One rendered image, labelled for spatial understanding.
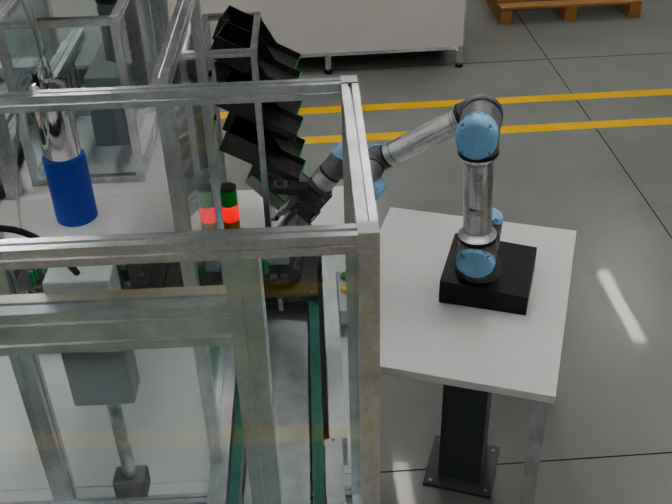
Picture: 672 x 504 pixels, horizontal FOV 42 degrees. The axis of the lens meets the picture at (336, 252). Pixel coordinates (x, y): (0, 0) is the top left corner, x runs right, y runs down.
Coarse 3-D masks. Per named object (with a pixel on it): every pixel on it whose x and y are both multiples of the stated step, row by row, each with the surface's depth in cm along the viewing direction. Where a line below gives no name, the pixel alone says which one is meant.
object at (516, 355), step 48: (384, 240) 320; (432, 240) 319; (528, 240) 318; (384, 288) 296; (432, 288) 295; (384, 336) 275; (432, 336) 275; (480, 336) 274; (528, 336) 273; (480, 384) 257; (528, 384) 256
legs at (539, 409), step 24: (456, 408) 315; (480, 408) 312; (456, 432) 322; (480, 432) 318; (528, 432) 264; (432, 456) 345; (456, 456) 329; (480, 456) 325; (528, 456) 269; (432, 480) 335; (456, 480) 335; (480, 480) 335; (528, 480) 276
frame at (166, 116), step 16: (192, 0) 203; (176, 16) 191; (176, 32) 182; (176, 48) 176; (160, 64) 168; (176, 64) 175; (160, 80) 163; (160, 112) 167; (160, 128) 169; (176, 128) 171; (176, 144) 171; (176, 160) 173; (176, 176) 175; (176, 192) 178; (176, 208) 179; (176, 224) 181
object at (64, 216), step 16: (80, 160) 322; (48, 176) 323; (64, 176) 321; (80, 176) 324; (64, 192) 325; (80, 192) 327; (64, 208) 329; (80, 208) 330; (96, 208) 339; (64, 224) 333; (80, 224) 333
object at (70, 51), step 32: (64, 0) 385; (32, 32) 326; (64, 32) 326; (96, 32) 326; (128, 32) 348; (32, 64) 332; (64, 64) 333; (96, 64) 333; (128, 64) 345; (32, 128) 347; (96, 128) 348; (96, 160) 356; (128, 160) 357
